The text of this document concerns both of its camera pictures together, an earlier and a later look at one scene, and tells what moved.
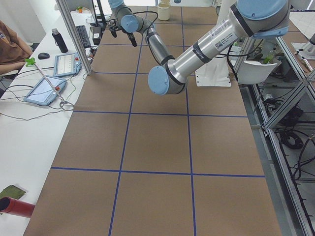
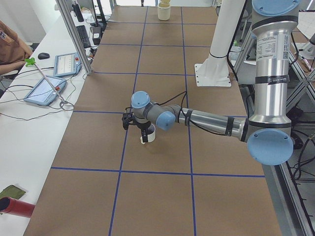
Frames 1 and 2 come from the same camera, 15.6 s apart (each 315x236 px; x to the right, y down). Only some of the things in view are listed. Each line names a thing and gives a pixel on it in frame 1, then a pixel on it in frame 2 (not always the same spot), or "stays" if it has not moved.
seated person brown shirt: [14, 51] stays
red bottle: [10, 205] stays
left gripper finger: [113, 31] to [144, 135]
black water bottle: [59, 41] to [78, 13]
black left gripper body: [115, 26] to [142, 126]
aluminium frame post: [68, 16] stays
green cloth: [12, 191] stays
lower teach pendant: [43, 93] stays
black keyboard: [84, 36] stays
